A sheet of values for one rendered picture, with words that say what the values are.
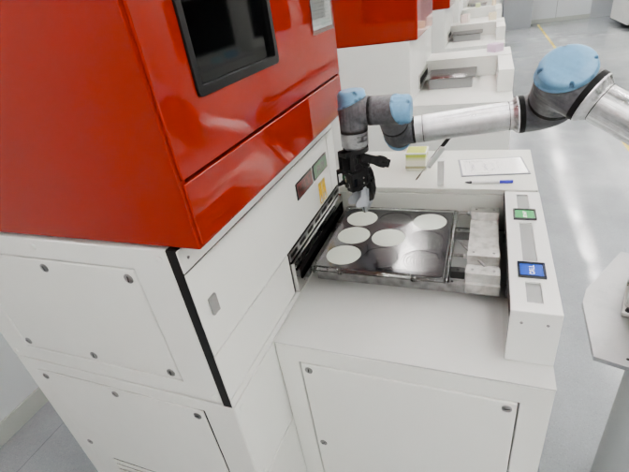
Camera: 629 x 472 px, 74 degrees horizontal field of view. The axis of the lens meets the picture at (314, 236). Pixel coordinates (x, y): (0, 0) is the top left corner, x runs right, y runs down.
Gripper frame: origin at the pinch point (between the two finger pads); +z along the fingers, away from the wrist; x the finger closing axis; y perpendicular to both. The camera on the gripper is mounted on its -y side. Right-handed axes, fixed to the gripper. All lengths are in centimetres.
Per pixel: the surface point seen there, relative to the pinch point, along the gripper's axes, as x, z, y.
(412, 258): 21.3, 7.3, 2.5
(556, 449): 52, 97, -38
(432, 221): 11.8, 7.2, -16.1
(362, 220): -5.1, 7.2, -1.9
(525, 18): -624, 73, -1067
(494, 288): 42.2, 9.9, -4.2
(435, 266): 28.4, 7.3, 1.2
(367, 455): 32, 55, 32
